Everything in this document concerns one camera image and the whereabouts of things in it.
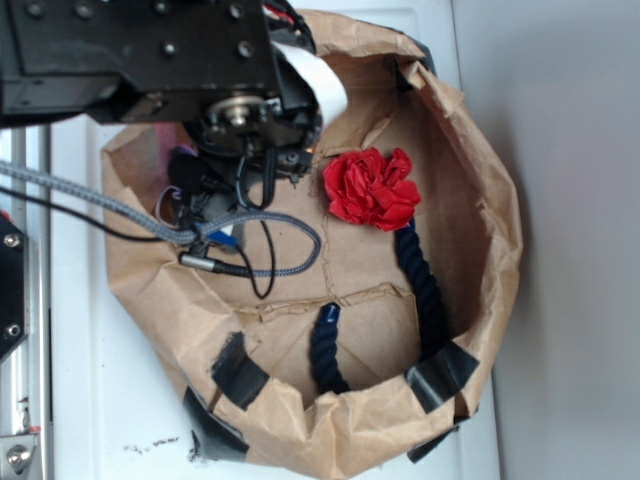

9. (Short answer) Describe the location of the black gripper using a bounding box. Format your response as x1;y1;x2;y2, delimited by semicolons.
167;97;322;211

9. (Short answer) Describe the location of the gray plush elephant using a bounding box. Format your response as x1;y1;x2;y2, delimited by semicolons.
153;185;245;254

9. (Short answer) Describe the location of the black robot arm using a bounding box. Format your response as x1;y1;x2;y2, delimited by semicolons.
1;1;348;220

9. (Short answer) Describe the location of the red crumpled paper flower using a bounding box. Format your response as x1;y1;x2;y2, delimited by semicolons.
323;148;421;232

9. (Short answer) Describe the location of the brown paper bag tray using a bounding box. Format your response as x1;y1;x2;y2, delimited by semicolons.
106;10;523;479

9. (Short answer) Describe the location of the gray braided cable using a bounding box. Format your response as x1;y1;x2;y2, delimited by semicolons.
0;159;324;279

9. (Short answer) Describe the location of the dark navy twisted rope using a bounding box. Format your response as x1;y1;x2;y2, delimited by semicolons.
309;220;454;395

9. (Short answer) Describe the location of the thin black cable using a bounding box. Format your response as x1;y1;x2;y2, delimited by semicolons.
0;149;281;301

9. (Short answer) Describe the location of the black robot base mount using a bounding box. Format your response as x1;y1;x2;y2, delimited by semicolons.
1;210;30;363

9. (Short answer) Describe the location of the silver metal rail frame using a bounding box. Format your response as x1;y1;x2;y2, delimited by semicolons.
0;124;54;480

